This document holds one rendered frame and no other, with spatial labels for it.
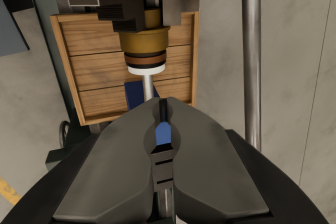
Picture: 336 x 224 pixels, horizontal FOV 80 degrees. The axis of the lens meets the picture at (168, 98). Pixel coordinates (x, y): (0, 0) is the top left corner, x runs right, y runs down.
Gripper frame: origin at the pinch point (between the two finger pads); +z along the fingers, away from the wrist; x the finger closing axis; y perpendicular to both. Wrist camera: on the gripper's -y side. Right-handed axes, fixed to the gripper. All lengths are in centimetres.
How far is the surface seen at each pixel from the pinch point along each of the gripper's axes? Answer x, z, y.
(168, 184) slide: -1, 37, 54
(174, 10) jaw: 1.7, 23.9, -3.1
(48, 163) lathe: -36, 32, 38
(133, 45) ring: -5.0, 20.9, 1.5
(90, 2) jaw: -7.3, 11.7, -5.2
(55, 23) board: -24.6, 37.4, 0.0
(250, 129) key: 6.6, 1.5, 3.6
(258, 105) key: 7.0, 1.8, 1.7
